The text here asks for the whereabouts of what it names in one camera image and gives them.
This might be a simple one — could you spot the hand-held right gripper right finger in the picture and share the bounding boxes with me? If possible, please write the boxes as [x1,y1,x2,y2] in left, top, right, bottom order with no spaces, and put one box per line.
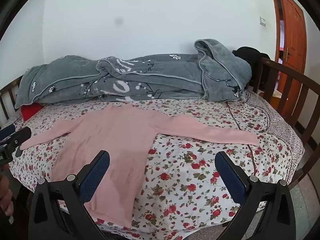
[214,151,298,240]

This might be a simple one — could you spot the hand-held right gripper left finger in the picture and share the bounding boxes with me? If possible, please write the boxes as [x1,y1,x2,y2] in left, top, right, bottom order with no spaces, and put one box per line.
[28,150,111,240]

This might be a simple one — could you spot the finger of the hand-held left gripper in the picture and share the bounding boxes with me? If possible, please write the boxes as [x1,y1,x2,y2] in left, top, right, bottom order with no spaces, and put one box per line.
[10,127,32,157]
[0,124,16,141]

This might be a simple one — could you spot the pink knit sweater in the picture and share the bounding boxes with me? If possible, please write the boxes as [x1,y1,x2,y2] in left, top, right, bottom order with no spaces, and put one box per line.
[20,104,260,229]

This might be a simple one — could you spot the person's left hand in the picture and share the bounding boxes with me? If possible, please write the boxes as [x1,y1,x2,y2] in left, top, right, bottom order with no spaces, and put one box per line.
[0,176,14,217]

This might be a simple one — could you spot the red cloth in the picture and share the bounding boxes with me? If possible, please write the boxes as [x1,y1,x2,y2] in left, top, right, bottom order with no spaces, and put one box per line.
[21,103,45,122]

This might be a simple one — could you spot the floral bedsheet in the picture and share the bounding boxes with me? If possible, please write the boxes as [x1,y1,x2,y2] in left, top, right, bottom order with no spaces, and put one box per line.
[9,90,305,240]

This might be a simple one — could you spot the black garment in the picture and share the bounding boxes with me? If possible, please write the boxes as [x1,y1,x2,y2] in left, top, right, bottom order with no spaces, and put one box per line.
[232,46,272,85]

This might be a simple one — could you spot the orange wooden door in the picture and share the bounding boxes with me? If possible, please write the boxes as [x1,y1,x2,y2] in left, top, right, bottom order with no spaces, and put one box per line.
[278,0,307,98]

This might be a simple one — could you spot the wooden door frame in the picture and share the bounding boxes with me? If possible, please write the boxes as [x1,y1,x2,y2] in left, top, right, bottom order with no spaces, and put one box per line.
[269,0,281,63]

